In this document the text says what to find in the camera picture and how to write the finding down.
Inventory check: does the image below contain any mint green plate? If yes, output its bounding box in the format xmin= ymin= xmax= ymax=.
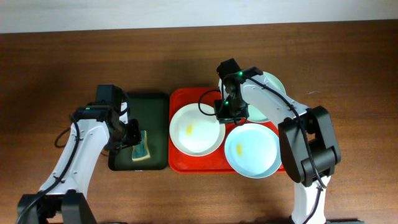
xmin=219 ymin=67 xmax=291 ymax=126

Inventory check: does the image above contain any green yellow sponge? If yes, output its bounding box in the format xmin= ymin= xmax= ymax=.
xmin=132 ymin=131 xmax=150 ymax=162

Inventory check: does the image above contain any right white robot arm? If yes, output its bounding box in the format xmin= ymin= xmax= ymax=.
xmin=215 ymin=65 xmax=341 ymax=223

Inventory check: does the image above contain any light blue plate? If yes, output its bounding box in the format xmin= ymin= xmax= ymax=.
xmin=224 ymin=123 xmax=282 ymax=179

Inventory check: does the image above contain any white plate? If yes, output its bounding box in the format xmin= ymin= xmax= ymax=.
xmin=169 ymin=103 xmax=226 ymax=157

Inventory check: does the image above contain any red tray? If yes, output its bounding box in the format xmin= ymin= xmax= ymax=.
xmin=168 ymin=87 xmax=287 ymax=174

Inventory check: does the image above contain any dark green tray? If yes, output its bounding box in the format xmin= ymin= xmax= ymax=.
xmin=108 ymin=92 xmax=169 ymax=171

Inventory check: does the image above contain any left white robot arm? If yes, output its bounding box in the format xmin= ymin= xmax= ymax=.
xmin=17 ymin=103 xmax=142 ymax=223

